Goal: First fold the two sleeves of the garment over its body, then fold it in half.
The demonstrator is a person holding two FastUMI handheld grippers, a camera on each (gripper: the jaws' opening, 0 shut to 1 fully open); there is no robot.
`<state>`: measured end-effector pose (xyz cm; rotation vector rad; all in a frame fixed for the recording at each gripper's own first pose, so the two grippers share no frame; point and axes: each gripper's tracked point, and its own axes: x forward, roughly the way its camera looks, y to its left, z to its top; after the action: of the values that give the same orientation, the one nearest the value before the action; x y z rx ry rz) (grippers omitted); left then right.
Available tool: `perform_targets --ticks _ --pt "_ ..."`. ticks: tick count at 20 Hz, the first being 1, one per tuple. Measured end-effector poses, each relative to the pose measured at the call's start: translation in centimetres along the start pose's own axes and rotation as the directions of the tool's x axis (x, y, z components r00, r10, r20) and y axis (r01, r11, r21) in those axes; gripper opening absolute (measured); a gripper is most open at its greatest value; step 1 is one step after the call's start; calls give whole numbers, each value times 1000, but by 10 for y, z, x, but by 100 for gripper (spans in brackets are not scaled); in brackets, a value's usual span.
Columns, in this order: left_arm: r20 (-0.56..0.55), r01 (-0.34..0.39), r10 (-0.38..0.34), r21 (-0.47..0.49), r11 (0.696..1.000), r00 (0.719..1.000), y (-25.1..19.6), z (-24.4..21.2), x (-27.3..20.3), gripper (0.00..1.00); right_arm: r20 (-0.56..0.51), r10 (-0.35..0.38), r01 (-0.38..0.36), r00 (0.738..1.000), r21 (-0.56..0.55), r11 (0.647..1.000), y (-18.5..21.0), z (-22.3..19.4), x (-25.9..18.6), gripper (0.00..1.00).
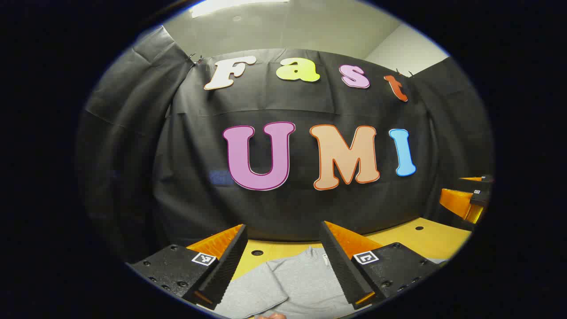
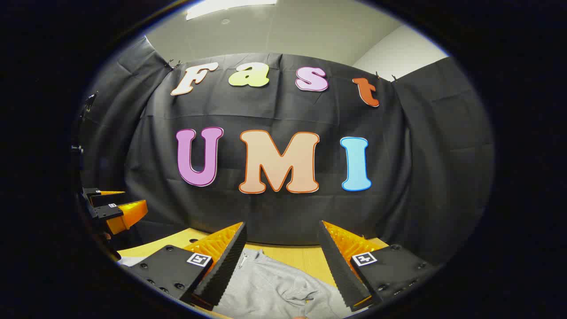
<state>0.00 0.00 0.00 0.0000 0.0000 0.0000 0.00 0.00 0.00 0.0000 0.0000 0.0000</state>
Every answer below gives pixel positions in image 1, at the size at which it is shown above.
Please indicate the ceiling light panel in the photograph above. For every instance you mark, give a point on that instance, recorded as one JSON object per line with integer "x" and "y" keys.
{"x": 230, "y": 5}

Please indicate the small black binder clip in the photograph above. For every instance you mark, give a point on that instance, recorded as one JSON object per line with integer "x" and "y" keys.
{"x": 195, "y": 58}
{"x": 403, "y": 73}

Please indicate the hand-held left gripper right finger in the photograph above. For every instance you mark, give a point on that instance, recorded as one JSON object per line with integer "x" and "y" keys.
{"x": 339, "y": 261}

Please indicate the grey zip-neck sweatshirt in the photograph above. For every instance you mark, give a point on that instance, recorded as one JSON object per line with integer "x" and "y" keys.
{"x": 301, "y": 283}

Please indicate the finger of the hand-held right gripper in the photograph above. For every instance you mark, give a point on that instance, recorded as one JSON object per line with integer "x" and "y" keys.
{"x": 480, "y": 184}
{"x": 480, "y": 198}

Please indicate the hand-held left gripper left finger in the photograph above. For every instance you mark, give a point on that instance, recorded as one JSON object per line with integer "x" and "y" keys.
{"x": 228, "y": 263}

